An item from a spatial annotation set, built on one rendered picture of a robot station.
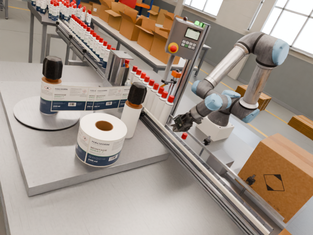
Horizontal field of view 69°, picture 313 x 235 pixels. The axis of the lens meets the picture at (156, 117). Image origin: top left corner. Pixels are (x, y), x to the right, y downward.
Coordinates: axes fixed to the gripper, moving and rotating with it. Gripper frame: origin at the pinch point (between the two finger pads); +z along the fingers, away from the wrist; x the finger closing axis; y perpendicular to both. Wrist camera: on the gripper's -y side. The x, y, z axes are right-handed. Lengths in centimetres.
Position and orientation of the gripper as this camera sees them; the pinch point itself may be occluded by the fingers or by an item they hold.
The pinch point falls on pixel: (174, 129)
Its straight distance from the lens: 132.6
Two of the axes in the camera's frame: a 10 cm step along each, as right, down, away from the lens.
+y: -7.7, 0.8, -6.3
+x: 3.4, 8.9, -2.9
